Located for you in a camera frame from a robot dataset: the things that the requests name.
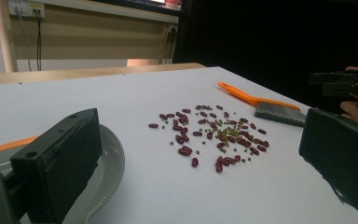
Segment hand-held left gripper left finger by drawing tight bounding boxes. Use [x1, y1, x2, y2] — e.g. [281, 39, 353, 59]
[8, 107, 103, 224]

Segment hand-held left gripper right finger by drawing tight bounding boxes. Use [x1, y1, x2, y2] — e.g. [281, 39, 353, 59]
[298, 107, 358, 224]

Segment grey round plate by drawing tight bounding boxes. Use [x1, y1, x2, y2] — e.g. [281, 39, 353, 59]
[0, 124, 126, 224]

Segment orange brush with grey bristles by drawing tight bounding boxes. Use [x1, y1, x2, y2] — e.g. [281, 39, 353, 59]
[217, 81, 308, 128]

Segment pile of red and green beans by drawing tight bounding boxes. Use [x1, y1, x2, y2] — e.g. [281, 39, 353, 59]
[148, 105, 270, 174]

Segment light wooden desk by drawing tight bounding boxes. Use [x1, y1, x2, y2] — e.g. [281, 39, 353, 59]
[0, 0, 181, 74]

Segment white power strip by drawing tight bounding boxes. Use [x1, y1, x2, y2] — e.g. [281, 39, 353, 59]
[7, 0, 47, 19]

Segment black cable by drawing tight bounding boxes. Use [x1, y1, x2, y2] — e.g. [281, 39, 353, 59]
[34, 9, 44, 72]

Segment grey cable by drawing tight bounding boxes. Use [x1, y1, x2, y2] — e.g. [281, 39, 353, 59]
[17, 7, 33, 73]

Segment wall socket with black cables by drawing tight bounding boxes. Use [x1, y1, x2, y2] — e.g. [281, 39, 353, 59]
[159, 25, 179, 65]

